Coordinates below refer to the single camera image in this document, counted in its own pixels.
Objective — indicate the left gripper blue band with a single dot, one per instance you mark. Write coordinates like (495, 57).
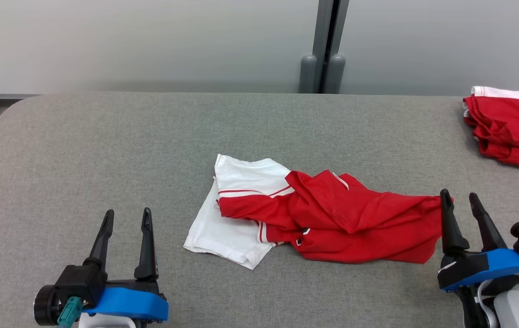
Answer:
(132, 305)

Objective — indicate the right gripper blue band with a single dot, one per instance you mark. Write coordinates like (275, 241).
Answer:
(491, 266)

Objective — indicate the red shorts with white stripes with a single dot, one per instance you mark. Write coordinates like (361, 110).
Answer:
(510, 127)

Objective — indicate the red basketball jersey white sleeves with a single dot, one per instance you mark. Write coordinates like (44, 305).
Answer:
(355, 218)

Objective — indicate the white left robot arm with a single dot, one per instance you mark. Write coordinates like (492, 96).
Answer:
(43, 305)

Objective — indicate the grey partition post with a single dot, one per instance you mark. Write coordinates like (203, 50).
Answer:
(307, 75)

